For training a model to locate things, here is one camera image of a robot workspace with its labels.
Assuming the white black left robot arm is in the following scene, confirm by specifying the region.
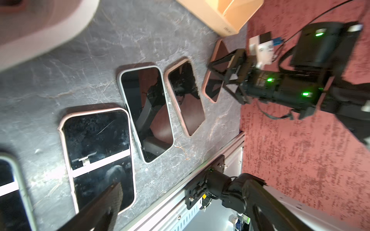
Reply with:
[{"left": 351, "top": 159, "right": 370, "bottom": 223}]
[{"left": 58, "top": 167, "right": 363, "bottom": 231}]

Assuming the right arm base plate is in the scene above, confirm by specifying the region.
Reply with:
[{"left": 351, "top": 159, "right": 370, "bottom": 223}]
[{"left": 184, "top": 155, "right": 225, "bottom": 210}]

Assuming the beige plastic desk organizer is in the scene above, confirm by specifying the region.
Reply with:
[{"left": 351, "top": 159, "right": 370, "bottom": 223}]
[{"left": 177, "top": 0, "right": 264, "bottom": 37}]

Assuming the white case phone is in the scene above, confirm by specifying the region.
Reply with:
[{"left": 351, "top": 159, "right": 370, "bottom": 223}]
[
  {"left": 1, "top": 152, "right": 38, "bottom": 231},
  {"left": 117, "top": 65, "right": 174, "bottom": 164}
]

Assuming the black phone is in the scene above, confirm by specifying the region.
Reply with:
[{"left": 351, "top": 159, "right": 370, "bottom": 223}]
[{"left": 164, "top": 58, "right": 206, "bottom": 137}]

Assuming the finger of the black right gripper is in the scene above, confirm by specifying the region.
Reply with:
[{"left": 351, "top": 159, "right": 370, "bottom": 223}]
[
  {"left": 212, "top": 75, "right": 246, "bottom": 105},
  {"left": 207, "top": 49, "right": 247, "bottom": 76}
]

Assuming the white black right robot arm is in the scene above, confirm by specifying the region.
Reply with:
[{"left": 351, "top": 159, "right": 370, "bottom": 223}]
[{"left": 208, "top": 21, "right": 370, "bottom": 147}]

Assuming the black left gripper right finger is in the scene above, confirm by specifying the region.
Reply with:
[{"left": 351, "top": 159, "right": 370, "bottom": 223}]
[{"left": 242, "top": 180, "right": 312, "bottom": 231}]

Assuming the aluminium front rail frame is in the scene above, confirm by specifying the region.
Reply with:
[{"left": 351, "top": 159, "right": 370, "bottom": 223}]
[{"left": 122, "top": 132, "right": 245, "bottom": 231}]

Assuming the white plastic storage box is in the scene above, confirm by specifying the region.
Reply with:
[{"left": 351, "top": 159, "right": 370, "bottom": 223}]
[{"left": 1, "top": 1, "right": 100, "bottom": 71}]

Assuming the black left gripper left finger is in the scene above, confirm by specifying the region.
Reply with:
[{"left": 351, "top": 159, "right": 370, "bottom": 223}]
[{"left": 59, "top": 183, "right": 123, "bottom": 231}]

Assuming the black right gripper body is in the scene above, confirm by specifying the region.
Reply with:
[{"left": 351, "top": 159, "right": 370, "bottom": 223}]
[{"left": 237, "top": 69, "right": 333, "bottom": 120}]

